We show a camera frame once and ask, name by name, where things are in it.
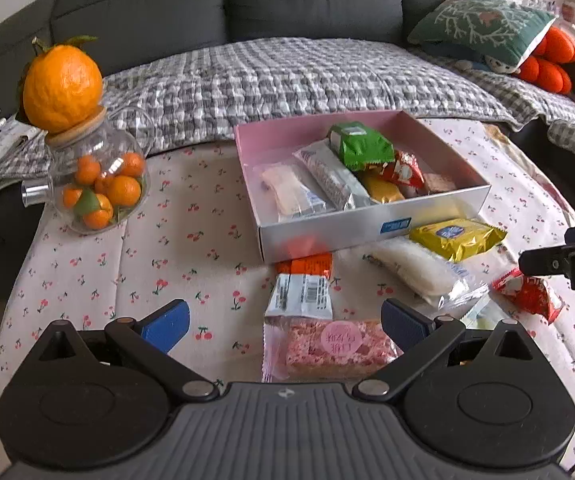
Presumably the red candy packet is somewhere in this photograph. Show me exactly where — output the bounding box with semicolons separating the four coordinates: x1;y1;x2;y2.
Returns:
367;150;425;188
491;268;563;324

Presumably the clear white cracker packet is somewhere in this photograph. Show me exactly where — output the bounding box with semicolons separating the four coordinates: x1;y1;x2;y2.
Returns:
370;236;488;310

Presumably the yellow foil biscuit packet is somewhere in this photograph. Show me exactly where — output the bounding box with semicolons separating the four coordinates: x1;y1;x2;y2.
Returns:
409;219;507;262

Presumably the pink crispy rice packet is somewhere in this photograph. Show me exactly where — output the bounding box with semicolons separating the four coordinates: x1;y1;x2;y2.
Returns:
262;318;402;382

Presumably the orange white wafer packet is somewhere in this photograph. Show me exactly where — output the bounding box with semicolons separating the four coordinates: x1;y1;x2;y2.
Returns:
265;252;333;321

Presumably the gold foil snack bar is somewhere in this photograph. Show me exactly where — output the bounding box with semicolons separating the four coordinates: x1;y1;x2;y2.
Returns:
357;171;405;204

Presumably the grey white long snack bar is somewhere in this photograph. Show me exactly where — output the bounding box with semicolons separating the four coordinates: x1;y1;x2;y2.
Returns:
293;140;375;210

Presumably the clear rice cracker packet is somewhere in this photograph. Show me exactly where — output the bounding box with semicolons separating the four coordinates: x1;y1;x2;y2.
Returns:
254;162;335;222

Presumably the green snack packet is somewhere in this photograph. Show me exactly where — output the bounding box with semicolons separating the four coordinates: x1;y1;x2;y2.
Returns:
327;122;395;171

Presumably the cherry print tablecloth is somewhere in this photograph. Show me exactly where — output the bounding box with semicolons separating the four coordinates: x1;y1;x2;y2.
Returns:
0;119;575;471

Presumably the glass jar with small oranges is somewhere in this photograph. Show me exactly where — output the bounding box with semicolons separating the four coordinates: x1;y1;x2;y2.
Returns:
21;105;155;235

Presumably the orange plush toy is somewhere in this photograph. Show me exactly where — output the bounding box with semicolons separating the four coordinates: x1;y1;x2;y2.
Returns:
515;26;575;96

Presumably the pink silver cardboard box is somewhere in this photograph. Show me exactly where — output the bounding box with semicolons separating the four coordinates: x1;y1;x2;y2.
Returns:
234;112;490;263

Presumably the green embroidered pillow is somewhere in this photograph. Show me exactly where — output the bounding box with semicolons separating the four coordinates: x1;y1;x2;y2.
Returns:
408;0;555;70

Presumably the grey checkered blanket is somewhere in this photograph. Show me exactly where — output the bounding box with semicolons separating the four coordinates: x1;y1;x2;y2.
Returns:
0;37;575;219

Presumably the large orange fruit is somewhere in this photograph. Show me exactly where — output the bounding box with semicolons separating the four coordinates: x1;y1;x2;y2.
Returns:
16;35;102;134

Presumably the dark grey sofa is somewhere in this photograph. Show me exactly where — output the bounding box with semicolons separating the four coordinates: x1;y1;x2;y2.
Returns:
0;0;444;114

